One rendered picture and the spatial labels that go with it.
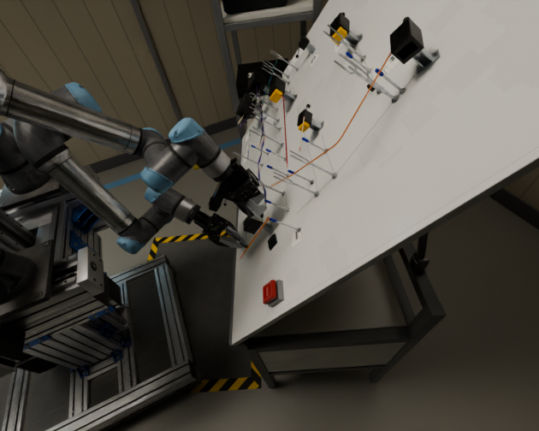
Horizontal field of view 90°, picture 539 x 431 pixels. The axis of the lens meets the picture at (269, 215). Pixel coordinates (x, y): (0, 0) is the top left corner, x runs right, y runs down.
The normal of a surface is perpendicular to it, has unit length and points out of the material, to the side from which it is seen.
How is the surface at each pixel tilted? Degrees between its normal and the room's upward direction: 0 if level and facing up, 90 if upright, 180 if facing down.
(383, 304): 0
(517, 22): 52
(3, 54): 90
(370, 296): 0
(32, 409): 0
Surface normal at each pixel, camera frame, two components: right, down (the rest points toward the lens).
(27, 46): 0.41, 0.66
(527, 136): -0.85, -0.33
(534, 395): -0.11, -0.65
